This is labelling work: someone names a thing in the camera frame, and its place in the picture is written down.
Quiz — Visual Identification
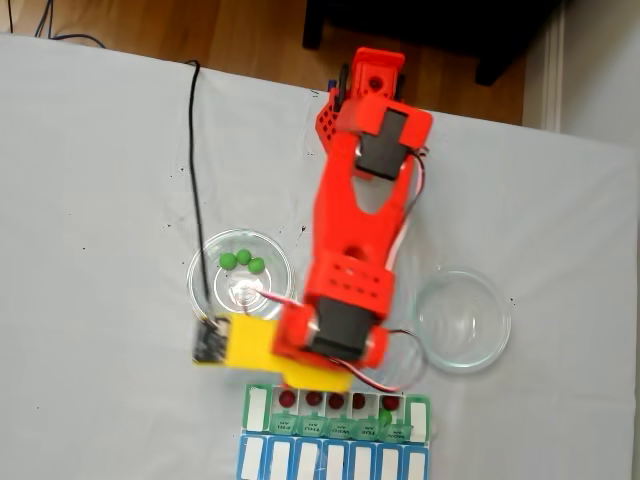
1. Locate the green-lidded weekly pill organizer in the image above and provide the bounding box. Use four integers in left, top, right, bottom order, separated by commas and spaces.
242, 381, 434, 444

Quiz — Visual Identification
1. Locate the blue-lidded weekly pill organizer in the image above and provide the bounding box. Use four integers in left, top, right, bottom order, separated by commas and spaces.
235, 432, 431, 480

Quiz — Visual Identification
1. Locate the clear glass bowl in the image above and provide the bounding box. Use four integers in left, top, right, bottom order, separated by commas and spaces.
413, 269, 512, 375
186, 228, 296, 335

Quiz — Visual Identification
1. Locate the pale grey tablecloth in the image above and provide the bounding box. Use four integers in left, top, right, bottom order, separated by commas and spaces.
0, 34, 640, 480

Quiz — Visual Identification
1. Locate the black furniture piece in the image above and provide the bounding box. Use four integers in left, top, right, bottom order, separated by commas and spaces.
302, 0, 569, 86

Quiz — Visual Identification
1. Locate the thin servo wire loop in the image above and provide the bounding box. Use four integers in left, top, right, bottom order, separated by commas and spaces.
344, 329, 427, 394

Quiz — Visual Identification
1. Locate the black camera cable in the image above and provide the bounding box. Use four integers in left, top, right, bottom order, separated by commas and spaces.
185, 59, 221, 329

